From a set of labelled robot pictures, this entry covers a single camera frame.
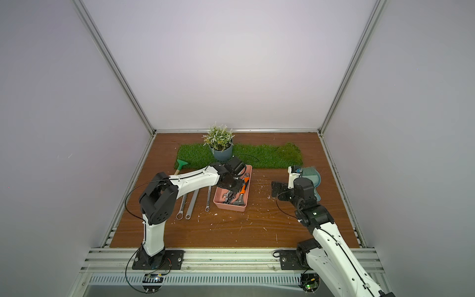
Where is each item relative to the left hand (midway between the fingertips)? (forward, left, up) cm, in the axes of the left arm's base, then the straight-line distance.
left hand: (240, 186), depth 91 cm
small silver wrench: (-11, +16, -2) cm, 19 cm away
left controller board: (-38, +34, -5) cm, 51 cm away
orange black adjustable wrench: (+2, -3, +1) cm, 4 cm away
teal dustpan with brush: (+8, -39, -2) cm, 40 cm away
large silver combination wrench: (-14, +25, -3) cm, 29 cm away
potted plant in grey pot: (+20, +11, +13) cm, 27 cm away
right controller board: (-38, -28, -5) cm, 48 cm away
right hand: (-4, -19, +14) cm, 23 cm away
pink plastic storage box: (-6, +3, -2) cm, 7 cm away
